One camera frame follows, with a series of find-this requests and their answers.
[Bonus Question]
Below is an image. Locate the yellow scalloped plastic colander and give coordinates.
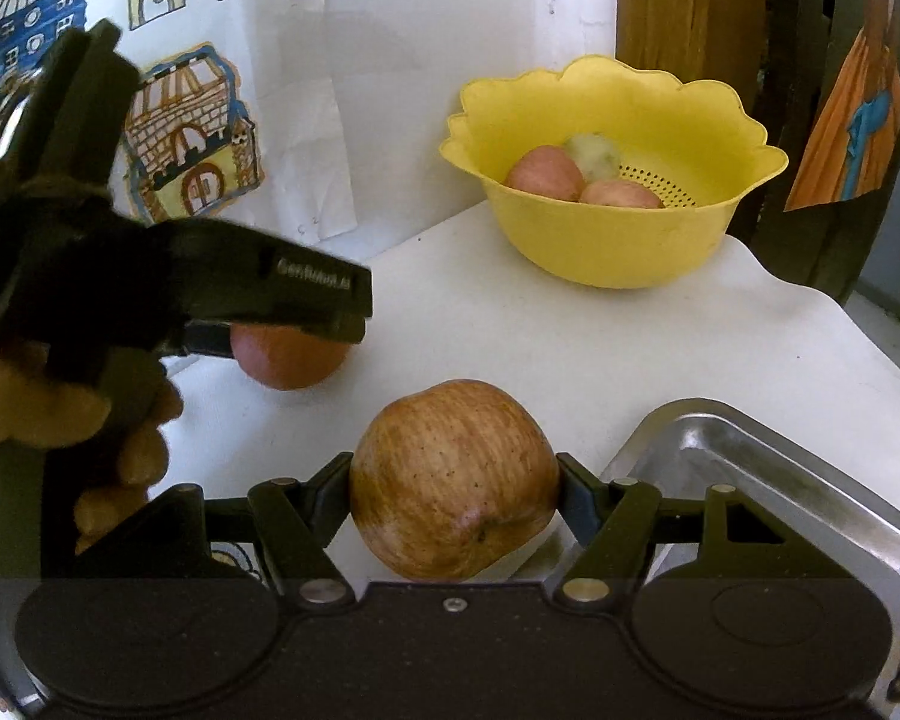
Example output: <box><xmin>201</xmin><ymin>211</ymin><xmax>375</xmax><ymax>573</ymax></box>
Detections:
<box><xmin>440</xmin><ymin>55</ymin><xmax>788</xmax><ymax>289</ymax></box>

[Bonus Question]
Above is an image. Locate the orange blue painting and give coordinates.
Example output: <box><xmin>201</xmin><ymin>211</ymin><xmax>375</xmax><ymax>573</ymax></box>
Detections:
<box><xmin>784</xmin><ymin>0</ymin><xmax>900</xmax><ymax>213</ymax></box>

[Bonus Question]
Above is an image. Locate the green yellow fruit in colander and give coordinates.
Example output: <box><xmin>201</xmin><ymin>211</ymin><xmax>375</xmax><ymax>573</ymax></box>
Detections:
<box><xmin>562</xmin><ymin>133</ymin><xmax>621</xmax><ymax>184</ymax></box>

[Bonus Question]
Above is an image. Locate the blue building drawing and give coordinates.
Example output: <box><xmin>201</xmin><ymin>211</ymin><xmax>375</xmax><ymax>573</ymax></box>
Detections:
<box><xmin>0</xmin><ymin>0</ymin><xmax>87</xmax><ymax>80</ymax></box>

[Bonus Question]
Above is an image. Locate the large streaked red apple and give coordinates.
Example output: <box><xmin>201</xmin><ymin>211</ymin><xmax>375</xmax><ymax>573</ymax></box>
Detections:
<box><xmin>349</xmin><ymin>379</ymin><xmax>559</xmax><ymax>582</ymax></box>

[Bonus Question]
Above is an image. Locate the metal stainless steel tray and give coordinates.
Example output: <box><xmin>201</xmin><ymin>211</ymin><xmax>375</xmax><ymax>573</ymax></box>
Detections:
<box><xmin>546</xmin><ymin>395</ymin><xmax>900</xmax><ymax>720</ymax></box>

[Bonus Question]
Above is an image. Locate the person left hand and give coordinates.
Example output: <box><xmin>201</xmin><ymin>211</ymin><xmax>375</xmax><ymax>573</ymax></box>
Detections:
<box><xmin>0</xmin><ymin>344</ymin><xmax>183</xmax><ymax>554</ymax></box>

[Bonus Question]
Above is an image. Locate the cloud rainbow sticker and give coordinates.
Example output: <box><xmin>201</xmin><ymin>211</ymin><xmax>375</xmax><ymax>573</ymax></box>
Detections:
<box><xmin>209</xmin><ymin>541</ymin><xmax>265</xmax><ymax>583</ymax></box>

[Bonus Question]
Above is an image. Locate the orange lattice house drawing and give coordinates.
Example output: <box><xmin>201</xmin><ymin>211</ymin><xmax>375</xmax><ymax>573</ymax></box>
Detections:
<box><xmin>121</xmin><ymin>43</ymin><xmax>265</xmax><ymax>224</ymax></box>

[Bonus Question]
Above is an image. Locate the dark red apple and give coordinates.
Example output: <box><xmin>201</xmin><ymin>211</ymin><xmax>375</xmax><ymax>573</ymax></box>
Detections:
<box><xmin>232</xmin><ymin>333</ymin><xmax>351</xmax><ymax>392</ymax></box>

